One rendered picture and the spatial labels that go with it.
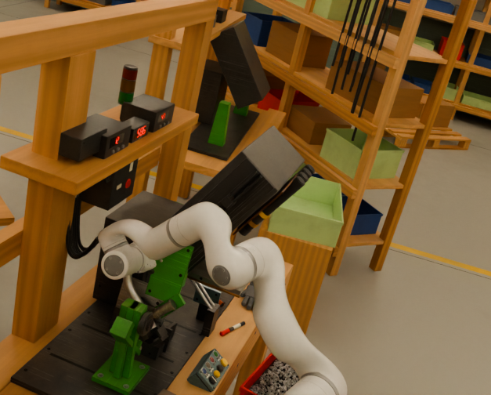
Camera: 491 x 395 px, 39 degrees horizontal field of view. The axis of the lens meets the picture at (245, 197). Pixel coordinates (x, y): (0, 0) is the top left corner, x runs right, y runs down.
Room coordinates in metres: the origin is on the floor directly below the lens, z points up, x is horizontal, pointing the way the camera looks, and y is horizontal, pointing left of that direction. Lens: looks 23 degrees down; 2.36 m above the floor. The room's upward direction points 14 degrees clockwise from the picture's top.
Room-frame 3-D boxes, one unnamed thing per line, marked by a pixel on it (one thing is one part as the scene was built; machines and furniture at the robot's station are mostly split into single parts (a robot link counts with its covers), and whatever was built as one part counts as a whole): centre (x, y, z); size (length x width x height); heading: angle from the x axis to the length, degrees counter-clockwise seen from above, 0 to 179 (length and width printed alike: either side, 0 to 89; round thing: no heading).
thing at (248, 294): (2.40, -0.13, 0.91); 0.20 x 0.11 x 0.03; 176
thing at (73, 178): (2.17, 0.48, 1.52); 0.90 x 0.25 x 0.04; 167
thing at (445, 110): (8.69, -1.92, 0.22); 1.20 x 0.80 x 0.44; 124
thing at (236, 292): (2.17, 0.11, 1.11); 0.39 x 0.16 x 0.03; 77
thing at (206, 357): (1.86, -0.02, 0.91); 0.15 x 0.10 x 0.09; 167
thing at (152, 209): (2.25, 0.33, 1.07); 0.30 x 0.18 x 0.34; 167
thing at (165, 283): (2.03, 0.18, 1.17); 0.13 x 0.12 x 0.20; 167
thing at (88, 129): (1.88, 0.50, 1.59); 0.15 x 0.07 x 0.07; 167
